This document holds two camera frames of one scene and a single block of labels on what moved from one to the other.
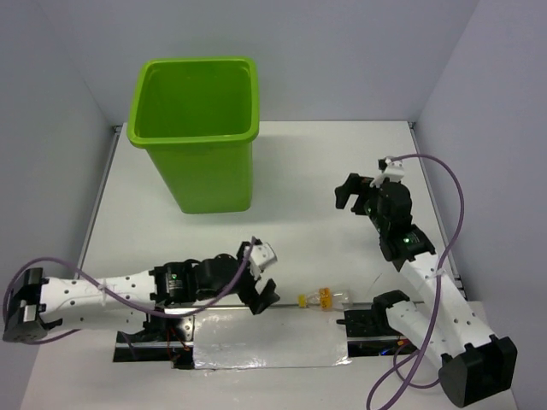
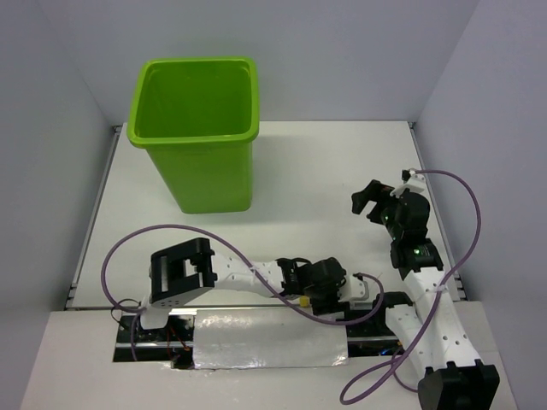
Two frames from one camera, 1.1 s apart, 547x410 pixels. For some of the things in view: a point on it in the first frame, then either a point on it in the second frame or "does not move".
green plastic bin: [197, 117] does not move
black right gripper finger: [355, 184] -> [374, 192]
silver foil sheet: [233, 338] does not move
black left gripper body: [246, 287] -> [325, 299]
